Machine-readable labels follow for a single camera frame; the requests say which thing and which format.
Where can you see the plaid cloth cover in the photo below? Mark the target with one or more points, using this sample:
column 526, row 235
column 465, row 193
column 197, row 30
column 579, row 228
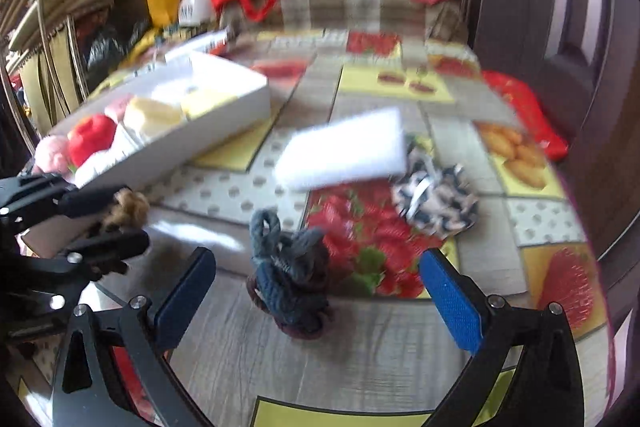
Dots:
column 360, row 9

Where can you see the yellow sponge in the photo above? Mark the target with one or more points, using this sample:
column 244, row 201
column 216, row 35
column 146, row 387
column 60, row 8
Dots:
column 205, row 101
column 152, row 114

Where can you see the black plastic bag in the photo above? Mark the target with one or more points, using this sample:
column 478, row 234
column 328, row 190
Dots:
column 102, row 47

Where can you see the white tube box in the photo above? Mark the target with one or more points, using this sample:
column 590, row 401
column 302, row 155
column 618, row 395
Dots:
column 195, row 47

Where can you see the metal clothes rack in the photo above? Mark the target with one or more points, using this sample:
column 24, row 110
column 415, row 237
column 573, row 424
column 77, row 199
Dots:
column 45, row 37

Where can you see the fruit print tablecloth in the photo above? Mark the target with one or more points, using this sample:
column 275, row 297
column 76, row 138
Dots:
column 380, row 257

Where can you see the white sponge block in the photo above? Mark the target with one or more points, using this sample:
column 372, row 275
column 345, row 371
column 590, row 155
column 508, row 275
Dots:
column 345, row 153

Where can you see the black and white scrunchie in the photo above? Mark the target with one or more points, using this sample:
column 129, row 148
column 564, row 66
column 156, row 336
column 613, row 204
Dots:
column 435, row 202

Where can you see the pink plush toy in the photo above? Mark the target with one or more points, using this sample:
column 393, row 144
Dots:
column 50, row 153

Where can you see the dark brown wooden door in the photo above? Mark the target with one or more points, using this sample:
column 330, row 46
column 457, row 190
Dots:
column 550, row 32

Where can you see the red plastic bag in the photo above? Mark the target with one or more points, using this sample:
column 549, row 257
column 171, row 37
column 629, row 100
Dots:
column 530, row 112

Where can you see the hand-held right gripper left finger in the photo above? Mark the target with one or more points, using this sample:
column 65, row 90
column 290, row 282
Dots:
column 185, row 302

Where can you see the red soft ball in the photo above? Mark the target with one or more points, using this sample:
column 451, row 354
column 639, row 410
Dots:
column 92, row 139

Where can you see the brown fuzzy scrunchie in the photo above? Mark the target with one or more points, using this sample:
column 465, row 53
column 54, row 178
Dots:
column 127, row 209

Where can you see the white helmet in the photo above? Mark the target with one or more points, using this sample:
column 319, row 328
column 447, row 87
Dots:
column 196, row 9

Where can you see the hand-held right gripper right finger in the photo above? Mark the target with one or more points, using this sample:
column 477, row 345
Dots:
column 450, row 302

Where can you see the white rectangular box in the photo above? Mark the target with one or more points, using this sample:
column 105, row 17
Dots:
column 165, row 132

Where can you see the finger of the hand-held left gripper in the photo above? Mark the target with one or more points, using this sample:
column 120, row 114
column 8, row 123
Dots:
column 115, row 247
column 85, row 202

